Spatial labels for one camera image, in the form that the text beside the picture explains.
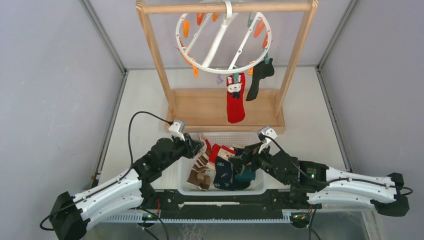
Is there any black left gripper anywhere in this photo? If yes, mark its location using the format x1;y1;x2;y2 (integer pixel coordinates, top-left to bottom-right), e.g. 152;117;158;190
159;131;204;171

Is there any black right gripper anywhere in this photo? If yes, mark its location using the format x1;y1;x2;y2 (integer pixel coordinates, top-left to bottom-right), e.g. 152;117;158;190
228;141;290;186

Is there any beige reindeer sock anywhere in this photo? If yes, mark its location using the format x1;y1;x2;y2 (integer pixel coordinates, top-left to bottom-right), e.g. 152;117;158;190
196;133;212;162

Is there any dark green sock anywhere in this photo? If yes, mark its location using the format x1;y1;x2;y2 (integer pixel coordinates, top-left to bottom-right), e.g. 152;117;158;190
233;165;256;183

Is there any red sock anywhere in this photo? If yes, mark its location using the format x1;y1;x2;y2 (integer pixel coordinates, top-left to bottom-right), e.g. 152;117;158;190
226;72;246;124
207;144;222;171

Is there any white perforated plastic basket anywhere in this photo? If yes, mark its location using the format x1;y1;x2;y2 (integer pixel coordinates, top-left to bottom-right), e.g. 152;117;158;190
177;132;267;196

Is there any navy sock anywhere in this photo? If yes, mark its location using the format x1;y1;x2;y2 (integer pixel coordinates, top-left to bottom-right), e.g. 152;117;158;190
232;166;251;191

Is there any brown striped sock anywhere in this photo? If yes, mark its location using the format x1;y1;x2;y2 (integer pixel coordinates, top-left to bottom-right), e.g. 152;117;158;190
186;151;216;192

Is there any dark printed sock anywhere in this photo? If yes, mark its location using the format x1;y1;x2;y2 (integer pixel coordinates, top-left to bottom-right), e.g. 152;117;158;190
213;145;236;191

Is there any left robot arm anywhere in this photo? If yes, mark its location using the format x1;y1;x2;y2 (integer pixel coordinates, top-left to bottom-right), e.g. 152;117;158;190
48;133;205;240

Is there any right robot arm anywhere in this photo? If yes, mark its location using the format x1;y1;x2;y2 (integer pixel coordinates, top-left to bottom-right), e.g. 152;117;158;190
228;143;412;217

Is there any wooden hanger stand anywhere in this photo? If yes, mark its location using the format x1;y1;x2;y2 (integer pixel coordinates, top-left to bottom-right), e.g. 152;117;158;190
135;0;319;133

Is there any black grey sock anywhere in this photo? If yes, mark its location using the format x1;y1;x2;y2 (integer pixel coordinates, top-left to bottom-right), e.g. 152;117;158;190
245;58;275;101

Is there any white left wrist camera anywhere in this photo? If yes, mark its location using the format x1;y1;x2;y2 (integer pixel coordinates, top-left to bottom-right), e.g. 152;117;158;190
168;119;186;142

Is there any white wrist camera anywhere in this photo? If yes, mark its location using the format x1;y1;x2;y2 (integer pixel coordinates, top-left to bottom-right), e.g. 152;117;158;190
257;126;278;153
168;119;186;142

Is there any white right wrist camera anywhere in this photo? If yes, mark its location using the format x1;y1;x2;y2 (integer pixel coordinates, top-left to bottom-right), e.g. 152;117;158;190
257;126;278;153

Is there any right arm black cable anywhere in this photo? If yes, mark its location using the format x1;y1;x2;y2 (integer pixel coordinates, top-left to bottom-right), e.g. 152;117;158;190
263;134;414;240

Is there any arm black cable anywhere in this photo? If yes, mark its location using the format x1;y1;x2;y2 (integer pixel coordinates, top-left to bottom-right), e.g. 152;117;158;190
39;111;175;232
263;134;414;240

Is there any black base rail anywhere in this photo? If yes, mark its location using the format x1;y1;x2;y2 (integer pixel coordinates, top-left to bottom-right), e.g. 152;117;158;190
130;189;314;221

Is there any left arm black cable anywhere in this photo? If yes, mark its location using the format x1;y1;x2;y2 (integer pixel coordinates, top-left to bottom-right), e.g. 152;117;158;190
39;111;175;232

